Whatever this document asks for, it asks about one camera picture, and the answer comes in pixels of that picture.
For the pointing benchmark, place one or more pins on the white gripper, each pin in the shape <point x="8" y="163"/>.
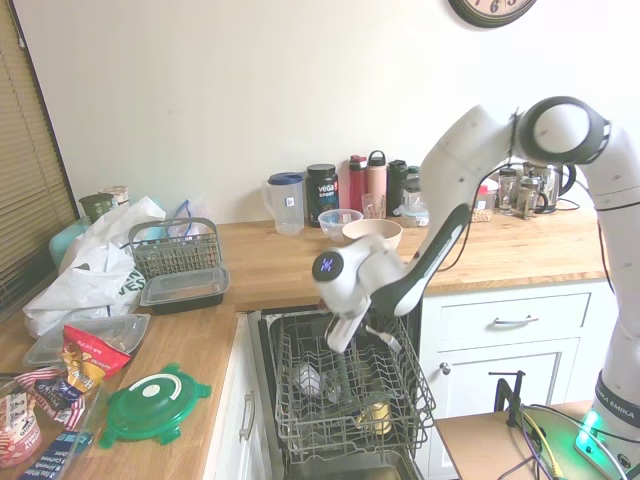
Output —
<point x="346" y="330"/>

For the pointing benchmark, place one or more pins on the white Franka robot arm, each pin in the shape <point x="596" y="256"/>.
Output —
<point x="550" y="130"/>

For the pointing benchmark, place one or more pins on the stainless dishwasher door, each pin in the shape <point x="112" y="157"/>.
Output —
<point x="350" y="467"/>

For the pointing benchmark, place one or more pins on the clear glass in rack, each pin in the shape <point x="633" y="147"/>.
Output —
<point x="309" y="379"/>

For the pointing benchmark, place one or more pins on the yellow cup in rack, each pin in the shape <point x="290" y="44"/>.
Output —
<point x="375" y="416"/>

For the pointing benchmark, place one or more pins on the round steel cabinet knob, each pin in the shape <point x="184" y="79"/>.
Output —
<point x="444" y="368"/>

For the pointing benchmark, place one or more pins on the white cabinet under snacks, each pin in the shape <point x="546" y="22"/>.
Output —
<point x="235" y="400"/>

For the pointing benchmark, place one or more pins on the beige ceramic bowl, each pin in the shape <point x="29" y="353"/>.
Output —
<point x="372" y="232"/>

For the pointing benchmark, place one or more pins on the clear plastic bowl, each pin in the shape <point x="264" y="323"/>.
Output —
<point x="337" y="225"/>

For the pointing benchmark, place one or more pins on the wooden robot mounting table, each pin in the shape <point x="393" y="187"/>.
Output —
<point x="480" y="445"/>

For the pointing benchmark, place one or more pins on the tall black C-clamp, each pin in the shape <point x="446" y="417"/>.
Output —
<point x="507" y="395"/>

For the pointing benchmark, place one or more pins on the clear drinking glass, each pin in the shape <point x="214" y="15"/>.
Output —
<point x="373" y="205"/>

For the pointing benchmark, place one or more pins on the glass container blue-clip lid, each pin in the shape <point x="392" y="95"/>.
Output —
<point x="415" y="216"/>

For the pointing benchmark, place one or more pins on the black Vega protein tub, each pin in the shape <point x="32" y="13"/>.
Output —
<point x="323" y="197"/>

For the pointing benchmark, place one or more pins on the clear pitcher blue lid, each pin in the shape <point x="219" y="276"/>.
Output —
<point x="287" y="205"/>

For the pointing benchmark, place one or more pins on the white cabinet under bottles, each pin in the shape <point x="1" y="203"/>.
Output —
<point x="520" y="360"/>

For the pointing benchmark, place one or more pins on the black container clear lid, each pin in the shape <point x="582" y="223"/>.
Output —
<point x="110" y="330"/>
<point x="185" y="290"/>

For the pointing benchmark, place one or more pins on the red water bottle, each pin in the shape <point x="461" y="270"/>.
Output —
<point x="357" y="185"/>

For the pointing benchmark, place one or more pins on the dark green bottle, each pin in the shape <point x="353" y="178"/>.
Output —
<point x="397" y="187"/>

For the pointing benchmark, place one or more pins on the clear canister black lid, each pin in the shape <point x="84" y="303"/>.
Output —
<point x="412" y="192"/>

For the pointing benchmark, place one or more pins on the pink bottle black cap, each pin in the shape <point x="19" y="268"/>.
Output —
<point x="376" y="177"/>

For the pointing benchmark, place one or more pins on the green round container lid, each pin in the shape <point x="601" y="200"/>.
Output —
<point x="150" y="405"/>

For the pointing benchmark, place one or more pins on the grey plastic cutlery basket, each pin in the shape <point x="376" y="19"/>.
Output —
<point x="175" y="250"/>

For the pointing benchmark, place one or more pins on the clear zip bag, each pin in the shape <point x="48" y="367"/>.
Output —
<point x="187" y="215"/>

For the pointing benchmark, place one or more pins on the jar with black lid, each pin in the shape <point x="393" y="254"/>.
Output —
<point x="507" y="192"/>

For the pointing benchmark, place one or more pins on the red snack bag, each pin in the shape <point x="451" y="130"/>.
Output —
<point x="92" y="357"/>

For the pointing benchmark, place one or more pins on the glass French press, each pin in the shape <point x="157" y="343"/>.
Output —
<point x="531" y="200"/>

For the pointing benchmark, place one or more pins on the white plastic shopping bag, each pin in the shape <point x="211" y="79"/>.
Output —
<point x="90" y="280"/>

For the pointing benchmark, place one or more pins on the stainless steel electric kettle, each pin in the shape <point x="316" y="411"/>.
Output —
<point x="557" y="187"/>

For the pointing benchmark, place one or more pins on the jar with beige lid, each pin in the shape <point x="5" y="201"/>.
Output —
<point x="117" y="195"/>

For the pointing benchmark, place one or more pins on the blue snack packet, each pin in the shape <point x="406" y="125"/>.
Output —
<point x="62" y="457"/>

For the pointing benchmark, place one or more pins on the dark green cup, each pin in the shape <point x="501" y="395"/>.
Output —
<point x="96" y="207"/>

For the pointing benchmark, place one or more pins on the red white striped packet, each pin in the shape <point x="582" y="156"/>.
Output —
<point x="45" y="395"/>

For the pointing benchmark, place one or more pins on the teal plastic container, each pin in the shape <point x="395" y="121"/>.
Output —
<point x="65" y="245"/>

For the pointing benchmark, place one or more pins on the red white snack packet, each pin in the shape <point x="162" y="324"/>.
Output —
<point x="20" y="435"/>

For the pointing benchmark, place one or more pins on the wide wooden window blind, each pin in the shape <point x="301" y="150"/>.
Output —
<point x="30" y="175"/>

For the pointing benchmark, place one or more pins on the round black wall clock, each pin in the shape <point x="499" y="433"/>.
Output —
<point x="492" y="11"/>

